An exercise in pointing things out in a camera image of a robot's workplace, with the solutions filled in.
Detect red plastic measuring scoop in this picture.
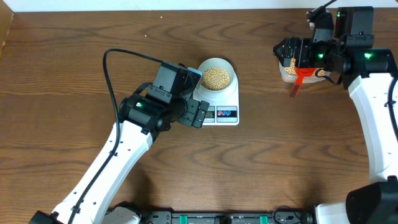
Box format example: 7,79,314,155
290,67,316,98

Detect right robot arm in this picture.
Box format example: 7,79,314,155
273,6,397,223

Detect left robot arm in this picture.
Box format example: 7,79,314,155
30,93,209,223

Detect white digital kitchen scale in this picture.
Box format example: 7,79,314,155
193,74,239,126

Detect soybeans in grey bowl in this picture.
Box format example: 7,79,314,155
202,67,231,91

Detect light grey bowl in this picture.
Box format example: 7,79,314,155
198,58,235,90

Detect pile of soybeans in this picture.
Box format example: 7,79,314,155
284,58,326,77

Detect clear plastic container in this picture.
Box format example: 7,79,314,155
279,64,330,84

